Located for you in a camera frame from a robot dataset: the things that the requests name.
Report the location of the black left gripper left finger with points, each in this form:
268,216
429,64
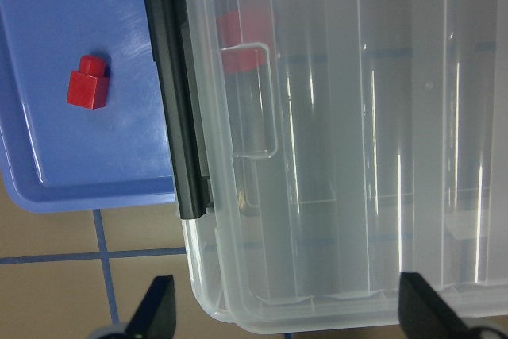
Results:
155,317

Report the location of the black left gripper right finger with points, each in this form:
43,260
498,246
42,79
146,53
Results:
422,313

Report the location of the clear plastic box lid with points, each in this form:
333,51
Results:
372,142

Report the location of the red block grasped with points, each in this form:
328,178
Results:
88,86

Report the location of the blue plastic tray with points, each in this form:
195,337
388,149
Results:
82,121

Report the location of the red block right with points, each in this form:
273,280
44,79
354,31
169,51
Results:
238,60

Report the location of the red block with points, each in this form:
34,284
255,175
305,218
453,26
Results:
251,25
238,60

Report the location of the red block middle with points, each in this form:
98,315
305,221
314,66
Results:
251,25

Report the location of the black box handle clip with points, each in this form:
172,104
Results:
173,54

